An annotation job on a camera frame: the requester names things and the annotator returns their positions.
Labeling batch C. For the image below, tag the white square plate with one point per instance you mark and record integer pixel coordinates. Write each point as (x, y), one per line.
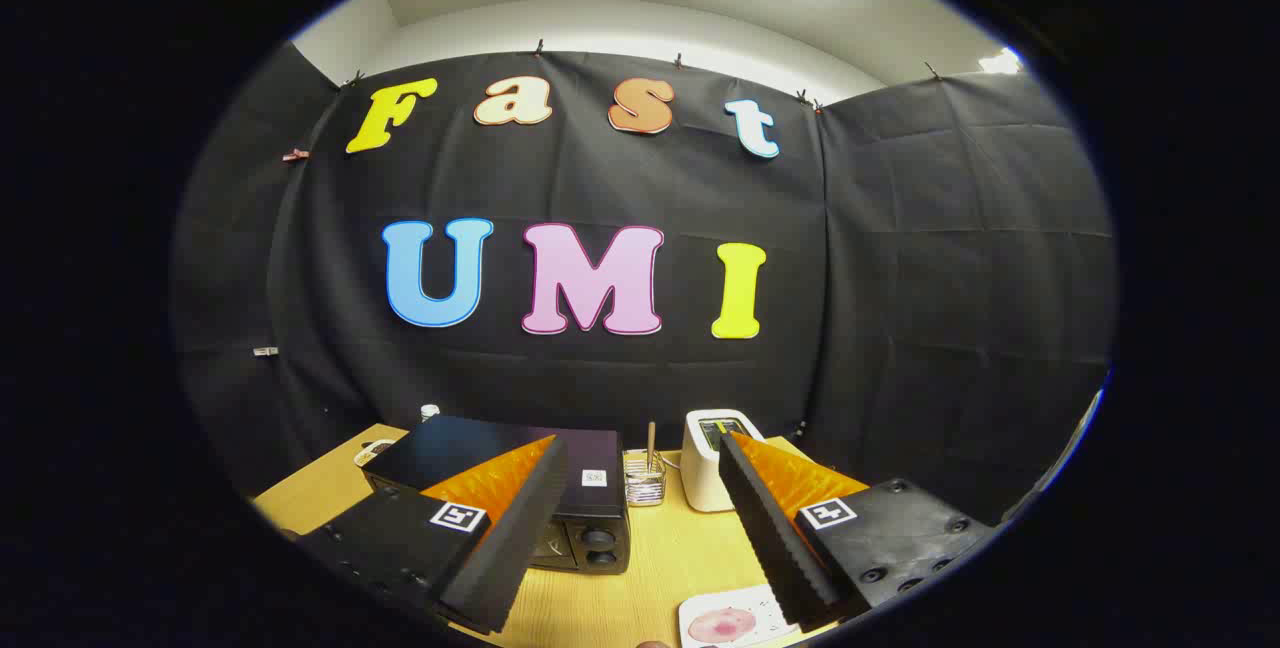
(695, 608)

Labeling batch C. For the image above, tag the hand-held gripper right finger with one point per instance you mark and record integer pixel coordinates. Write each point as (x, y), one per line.
(770, 538)

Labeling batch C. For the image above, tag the wooden stick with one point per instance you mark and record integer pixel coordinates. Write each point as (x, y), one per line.
(651, 438)

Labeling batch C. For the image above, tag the small ceiling light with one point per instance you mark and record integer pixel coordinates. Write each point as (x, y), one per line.
(1002, 61)

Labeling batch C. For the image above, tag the pink round food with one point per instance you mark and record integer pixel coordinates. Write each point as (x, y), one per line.
(722, 625)

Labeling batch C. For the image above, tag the white pop-up toaster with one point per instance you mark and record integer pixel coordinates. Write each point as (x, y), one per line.
(700, 478)

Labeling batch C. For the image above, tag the black toaster oven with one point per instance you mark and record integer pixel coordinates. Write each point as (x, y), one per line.
(470, 443)

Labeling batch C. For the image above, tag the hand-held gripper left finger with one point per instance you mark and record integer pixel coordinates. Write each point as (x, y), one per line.
(520, 518)

